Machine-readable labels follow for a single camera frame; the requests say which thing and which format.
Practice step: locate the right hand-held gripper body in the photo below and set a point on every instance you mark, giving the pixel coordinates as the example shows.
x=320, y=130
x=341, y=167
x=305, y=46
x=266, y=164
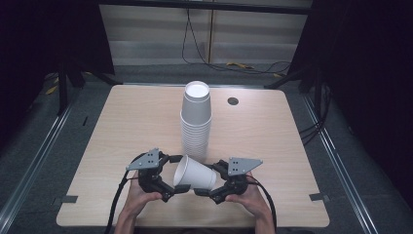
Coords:
x=240, y=167

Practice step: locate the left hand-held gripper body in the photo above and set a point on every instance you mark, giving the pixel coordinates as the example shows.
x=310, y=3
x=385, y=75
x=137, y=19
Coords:
x=149, y=175

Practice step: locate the single white paper cup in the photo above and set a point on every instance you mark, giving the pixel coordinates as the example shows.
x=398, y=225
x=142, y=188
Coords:
x=195, y=175

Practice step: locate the stack of white paper cups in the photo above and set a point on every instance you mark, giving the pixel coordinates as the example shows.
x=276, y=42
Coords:
x=195, y=126

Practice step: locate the person's left hand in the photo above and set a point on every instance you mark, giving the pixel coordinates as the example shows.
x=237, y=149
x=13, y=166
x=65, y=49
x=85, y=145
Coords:
x=136, y=198

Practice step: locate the person's right hand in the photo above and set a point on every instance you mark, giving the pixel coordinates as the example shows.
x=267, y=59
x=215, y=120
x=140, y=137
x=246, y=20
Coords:
x=255, y=200

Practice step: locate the round dark table hole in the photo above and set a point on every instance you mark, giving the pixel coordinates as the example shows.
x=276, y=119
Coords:
x=233, y=101

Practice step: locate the grey tape strip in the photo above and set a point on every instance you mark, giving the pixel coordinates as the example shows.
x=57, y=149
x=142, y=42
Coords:
x=319, y=197
x=69, y=199

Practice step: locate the yellow floor tape piece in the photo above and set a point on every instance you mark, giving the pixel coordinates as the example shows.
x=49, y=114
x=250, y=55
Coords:
x=52, y=90
x=239, y=65
x=277, y=75

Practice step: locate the black metal stand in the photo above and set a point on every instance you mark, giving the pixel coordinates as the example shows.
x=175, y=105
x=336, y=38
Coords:
x=62, y=91
x=316, y=87

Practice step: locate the black overhead bar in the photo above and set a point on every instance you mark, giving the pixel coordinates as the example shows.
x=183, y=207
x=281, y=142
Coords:
x=201, y=6

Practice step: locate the black curtain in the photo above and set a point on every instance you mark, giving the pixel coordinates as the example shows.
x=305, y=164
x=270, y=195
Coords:
x=48, y=35
x=367, y=65

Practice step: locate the metal floor rail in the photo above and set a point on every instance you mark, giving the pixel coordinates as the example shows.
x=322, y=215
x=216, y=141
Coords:
x=337, y=159
x=42, y=146

